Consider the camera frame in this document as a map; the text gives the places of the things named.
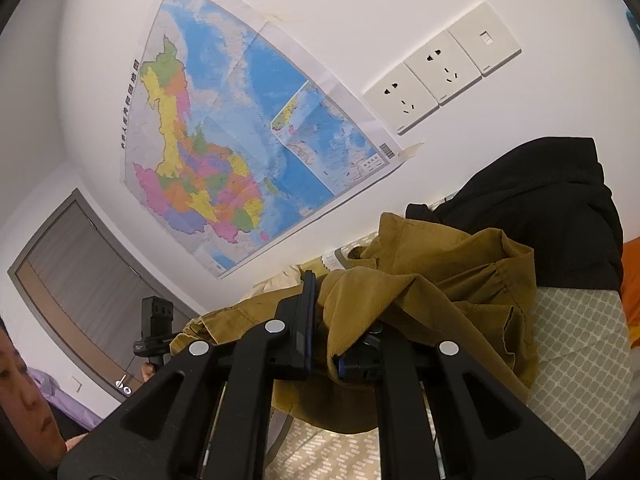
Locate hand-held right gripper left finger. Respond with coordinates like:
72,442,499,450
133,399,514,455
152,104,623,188
57,270,318,480

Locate mustard brown garment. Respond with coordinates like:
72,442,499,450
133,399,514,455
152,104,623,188
170,212,538,433

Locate colourful wall map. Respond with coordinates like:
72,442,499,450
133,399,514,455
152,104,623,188
120,0,413,281

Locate person's purple clothing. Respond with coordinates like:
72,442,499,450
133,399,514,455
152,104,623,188
27,367,101,431

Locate orange cloth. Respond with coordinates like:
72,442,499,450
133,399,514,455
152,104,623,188
619,240,640,351

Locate person's face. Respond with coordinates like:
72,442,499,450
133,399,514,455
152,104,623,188
0,317,68,471

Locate grey wooden door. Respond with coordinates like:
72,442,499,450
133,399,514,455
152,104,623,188
7,189,201,403

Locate black garment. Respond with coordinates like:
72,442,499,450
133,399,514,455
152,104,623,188
405,137,625,291

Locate white wall socket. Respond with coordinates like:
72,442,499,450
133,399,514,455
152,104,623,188
404,30,483,107
362,62,441,136

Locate printed patchwork bed sheet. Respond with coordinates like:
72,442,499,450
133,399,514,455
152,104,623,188
250,190,632,480

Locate white wall data plate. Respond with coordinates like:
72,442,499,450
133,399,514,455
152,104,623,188
446,1,522,77

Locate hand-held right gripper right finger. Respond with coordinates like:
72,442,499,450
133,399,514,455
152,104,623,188
336,324,586,480

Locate cream folded garment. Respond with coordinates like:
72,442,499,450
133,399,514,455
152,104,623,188
252,260,331,292

